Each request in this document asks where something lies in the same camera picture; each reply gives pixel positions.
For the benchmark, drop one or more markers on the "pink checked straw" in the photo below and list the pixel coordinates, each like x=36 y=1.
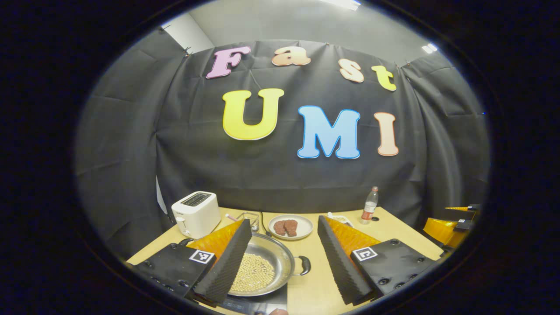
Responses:
x=232 y=217

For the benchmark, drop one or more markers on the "black induction cooktop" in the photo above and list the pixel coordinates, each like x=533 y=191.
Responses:
x=275 y=302

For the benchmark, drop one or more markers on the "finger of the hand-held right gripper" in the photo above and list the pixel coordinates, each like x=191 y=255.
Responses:
x=466 y=211
x=444 y=232

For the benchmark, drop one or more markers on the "pile of soybeans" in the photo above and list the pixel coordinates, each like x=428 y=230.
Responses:
x=256 y=273

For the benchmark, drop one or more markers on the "white round plate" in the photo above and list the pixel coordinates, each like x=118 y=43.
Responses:
x=306 y=227

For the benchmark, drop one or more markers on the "stainless steel pot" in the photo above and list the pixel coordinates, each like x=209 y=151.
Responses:
x=282 y=258

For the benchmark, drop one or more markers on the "brown meat piece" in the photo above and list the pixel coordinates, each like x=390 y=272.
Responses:
x=279 y=228
x=292 y=228

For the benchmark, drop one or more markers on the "white toaster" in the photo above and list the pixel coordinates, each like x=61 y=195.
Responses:
x=197 y=214

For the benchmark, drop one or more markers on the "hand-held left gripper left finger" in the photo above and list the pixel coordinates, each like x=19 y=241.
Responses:
x=225 y=267

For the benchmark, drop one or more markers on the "small ceiling light panel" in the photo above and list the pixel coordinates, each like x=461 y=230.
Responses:
x=430 y=47

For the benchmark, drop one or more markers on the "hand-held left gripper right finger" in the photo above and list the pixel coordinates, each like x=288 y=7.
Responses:
x=339 y=267

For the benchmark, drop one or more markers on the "clear plastic bottle red label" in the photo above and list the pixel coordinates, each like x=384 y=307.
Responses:
x=369 y=208

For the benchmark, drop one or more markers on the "white divided dish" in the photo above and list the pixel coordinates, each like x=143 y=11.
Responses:
x=343 y=219

